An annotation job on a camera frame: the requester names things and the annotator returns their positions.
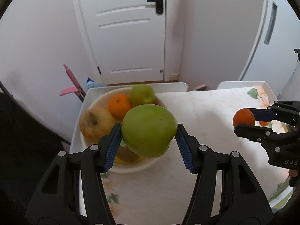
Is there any white door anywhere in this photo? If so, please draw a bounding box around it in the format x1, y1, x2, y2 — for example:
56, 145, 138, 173
74, 0, 166, 85

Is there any orange with stem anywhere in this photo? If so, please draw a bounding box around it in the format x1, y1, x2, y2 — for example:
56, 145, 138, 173
108, 94, 133, 121

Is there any person's left hand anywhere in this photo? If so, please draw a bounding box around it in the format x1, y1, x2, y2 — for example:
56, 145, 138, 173
288, 169, 299, 178

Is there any green apple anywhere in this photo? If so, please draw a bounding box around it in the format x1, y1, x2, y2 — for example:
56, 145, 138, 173
129, 84, 156, 106
121, 104, 177, 158

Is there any small mandarin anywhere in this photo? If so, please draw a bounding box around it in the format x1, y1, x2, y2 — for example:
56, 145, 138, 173
259, 121, 270, 127
233, 108, 255, 128

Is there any brown russet apple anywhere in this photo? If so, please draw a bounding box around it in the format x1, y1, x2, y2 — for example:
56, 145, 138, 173
79, 107, 116, 143

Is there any white fruit bowl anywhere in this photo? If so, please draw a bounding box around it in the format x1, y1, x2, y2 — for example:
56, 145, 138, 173
79, 86, 160, 174

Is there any white wardrobe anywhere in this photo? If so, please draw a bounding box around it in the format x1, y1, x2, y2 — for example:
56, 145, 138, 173
240, 0, 299, 96

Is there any kiwi with green sticker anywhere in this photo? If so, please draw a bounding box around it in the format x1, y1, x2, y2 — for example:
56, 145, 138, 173
116, 146, 140, 165

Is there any white floral tablecloth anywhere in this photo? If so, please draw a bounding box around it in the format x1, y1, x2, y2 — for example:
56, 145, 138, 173
99, 105, 274, 224

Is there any blue plastic bag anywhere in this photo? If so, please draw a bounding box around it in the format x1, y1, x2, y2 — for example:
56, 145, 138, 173
86, 78, 106, 89

